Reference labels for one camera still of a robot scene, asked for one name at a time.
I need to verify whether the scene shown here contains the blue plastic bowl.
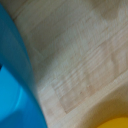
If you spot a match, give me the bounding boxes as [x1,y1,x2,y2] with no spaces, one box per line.
[0,0,50,128]

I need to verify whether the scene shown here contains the yellow plastic bowl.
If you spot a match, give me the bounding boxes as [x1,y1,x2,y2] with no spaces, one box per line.
[95,114,128,128]

